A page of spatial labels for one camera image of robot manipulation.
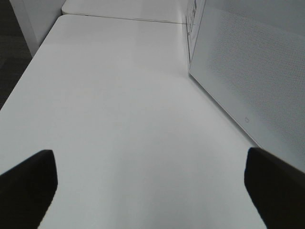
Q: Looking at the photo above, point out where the white microwave oven body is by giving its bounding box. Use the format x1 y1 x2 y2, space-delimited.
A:
185 0 206 64

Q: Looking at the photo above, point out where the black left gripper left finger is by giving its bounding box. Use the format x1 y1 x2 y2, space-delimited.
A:
0 150 58 229

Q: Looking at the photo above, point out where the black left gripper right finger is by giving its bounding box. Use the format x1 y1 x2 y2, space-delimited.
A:
244 147 305 229

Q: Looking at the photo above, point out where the white partition panel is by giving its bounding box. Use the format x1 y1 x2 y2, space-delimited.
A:
10 0 65 56

